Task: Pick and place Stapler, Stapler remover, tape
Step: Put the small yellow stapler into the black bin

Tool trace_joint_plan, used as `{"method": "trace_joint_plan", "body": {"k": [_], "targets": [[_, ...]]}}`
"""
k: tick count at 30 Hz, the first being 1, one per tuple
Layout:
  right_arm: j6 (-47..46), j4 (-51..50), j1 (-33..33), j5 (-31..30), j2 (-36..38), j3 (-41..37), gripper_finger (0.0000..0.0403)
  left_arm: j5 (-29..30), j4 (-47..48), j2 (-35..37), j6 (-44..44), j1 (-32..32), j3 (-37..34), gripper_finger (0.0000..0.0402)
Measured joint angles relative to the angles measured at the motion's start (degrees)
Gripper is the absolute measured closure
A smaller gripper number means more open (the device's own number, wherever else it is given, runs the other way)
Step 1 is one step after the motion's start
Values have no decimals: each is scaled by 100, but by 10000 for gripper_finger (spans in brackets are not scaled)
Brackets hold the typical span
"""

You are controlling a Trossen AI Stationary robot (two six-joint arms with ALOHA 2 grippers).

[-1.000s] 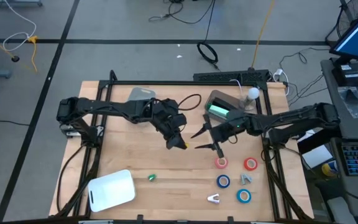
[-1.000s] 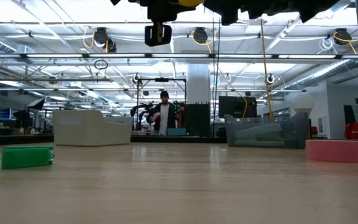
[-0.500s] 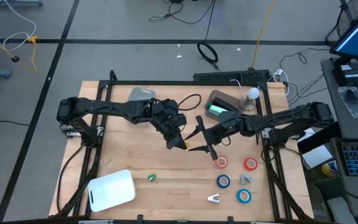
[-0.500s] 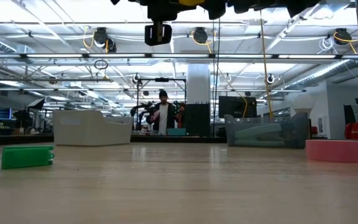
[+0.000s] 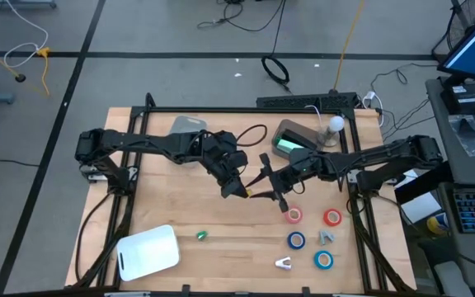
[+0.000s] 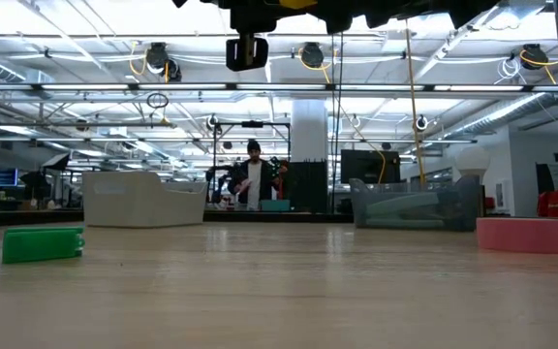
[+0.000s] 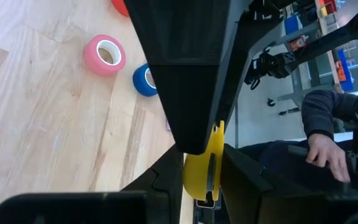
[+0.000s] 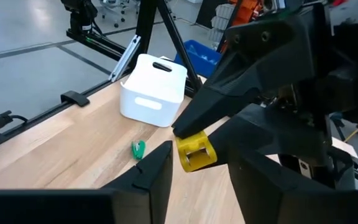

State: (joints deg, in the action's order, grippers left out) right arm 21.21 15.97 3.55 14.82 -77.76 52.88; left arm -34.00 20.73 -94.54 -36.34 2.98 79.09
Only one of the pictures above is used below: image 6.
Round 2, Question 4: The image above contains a white bulb lamp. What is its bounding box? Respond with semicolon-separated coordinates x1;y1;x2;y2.
454;144;492;181

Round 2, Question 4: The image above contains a black metal frame rig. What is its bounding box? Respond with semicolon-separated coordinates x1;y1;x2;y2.
212;121;292;205

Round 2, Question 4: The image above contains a thick yellow cable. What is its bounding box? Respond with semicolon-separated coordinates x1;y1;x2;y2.
404;21;426;186

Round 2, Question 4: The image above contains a black coiled cable loop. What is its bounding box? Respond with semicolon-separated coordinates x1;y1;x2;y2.
145;92;171;111

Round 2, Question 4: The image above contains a teal box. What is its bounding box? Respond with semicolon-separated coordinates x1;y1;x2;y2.
261;200;292;213

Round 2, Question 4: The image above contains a white plastic storage bin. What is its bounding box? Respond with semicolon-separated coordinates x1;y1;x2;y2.
81;171;208;230

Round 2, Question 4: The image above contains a black equipment cabinet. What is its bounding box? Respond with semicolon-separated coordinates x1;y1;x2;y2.
287;161;329;214

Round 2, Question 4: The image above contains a green plastic stapler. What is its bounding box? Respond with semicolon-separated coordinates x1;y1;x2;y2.
1;226;86;266

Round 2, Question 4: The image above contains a black monitor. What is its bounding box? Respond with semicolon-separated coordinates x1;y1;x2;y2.
340;149;401;186

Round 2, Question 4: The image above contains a grey translucent storage bin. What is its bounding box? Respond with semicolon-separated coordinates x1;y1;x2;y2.
349;174;484;233

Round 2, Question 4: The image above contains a thin black cable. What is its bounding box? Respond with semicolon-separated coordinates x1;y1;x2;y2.
329;33;336;214
338;33;345;214

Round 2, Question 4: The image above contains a person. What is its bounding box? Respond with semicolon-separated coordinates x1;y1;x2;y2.
228;139;280;212

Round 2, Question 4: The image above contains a thin yellow cable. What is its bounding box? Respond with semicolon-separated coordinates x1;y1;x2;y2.
297;47;388;186

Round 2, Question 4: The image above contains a long light strip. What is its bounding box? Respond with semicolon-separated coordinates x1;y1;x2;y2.
0;81;558;94

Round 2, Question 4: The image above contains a white square pillar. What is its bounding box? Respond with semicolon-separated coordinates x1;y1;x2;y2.
291;100;329;164

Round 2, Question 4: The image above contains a black aluminium table frame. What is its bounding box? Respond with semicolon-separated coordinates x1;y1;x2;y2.
0;207;558;229

